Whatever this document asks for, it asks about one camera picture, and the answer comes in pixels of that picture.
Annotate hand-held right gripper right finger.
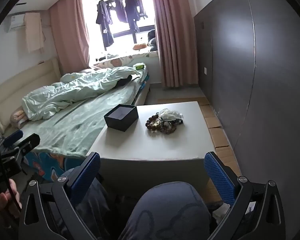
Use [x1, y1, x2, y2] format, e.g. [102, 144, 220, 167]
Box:
[204, 151, 287, 240]

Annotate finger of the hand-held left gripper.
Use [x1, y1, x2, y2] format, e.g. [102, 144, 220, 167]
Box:
[1, 133, 42, 160]
[2, 129, 24, 143]

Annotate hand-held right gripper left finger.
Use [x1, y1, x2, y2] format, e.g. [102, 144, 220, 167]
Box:
[19, 151, 102, 240]

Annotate black box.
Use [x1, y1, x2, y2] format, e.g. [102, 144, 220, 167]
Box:
[104, 104, 139, 132]

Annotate person's left hand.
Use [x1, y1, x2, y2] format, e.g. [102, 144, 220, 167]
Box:
[0, 179, 22, 220]

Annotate patterned pillow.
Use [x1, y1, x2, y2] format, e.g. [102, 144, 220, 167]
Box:
[11, 106, 28, 128]

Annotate blue cartoon printed sheet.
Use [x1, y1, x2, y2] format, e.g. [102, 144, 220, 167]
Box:
[22, 150, 75, 183]

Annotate bed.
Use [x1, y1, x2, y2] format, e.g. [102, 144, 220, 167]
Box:
[0, 57, 150, 183]

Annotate light green bedsheet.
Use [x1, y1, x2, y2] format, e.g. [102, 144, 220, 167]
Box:
[22, 80, 143, 159]

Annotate flattened cardboard sheets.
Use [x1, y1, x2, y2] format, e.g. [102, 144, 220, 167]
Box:
[157, 96, 242, 205]

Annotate cream padded headboard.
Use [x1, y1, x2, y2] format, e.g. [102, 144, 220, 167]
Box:
[0, 57, 60, 130]

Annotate person's right leg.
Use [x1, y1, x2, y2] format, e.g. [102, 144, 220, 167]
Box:
[117, 181, 212, 240]

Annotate white square table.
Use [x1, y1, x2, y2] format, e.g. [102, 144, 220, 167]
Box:
[90, 101, 217, 200]

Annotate light green quilt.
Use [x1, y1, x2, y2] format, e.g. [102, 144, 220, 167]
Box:
[22, 66, 144, 120]

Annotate clear plastic bag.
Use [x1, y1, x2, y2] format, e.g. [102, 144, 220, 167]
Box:
[158, 108, 184, 122]

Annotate black cloth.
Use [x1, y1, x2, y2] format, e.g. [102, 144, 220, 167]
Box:
[117, 74, 133, 87]

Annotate cream hanging towel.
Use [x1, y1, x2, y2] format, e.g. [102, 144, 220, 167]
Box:
[24, 11, 45, 53]

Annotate white air conditioner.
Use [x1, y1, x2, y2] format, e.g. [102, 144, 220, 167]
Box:
[6, 12, 28, 32]

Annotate pink curtain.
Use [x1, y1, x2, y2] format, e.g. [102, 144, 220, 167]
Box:
[50, 0, 90, 77]
[148, 0, 199, 89]

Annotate floral printed quilt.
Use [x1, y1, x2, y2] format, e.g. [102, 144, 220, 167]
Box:
[94, 52, 158, 69]

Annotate dark hanging garment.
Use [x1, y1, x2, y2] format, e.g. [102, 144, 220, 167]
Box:
[114, 0, 127, 23]
[136, 0, 149, 20]
[124, 0, 140, 34]
[96, 0, 115, 48]

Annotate dark bag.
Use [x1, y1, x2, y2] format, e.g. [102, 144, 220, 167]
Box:
[147, 29, 157, 52]

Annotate brown wooden bead bracelet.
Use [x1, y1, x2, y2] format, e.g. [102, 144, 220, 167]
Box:
[146, 115, 165, 132]
[160, 124, 177, 135]

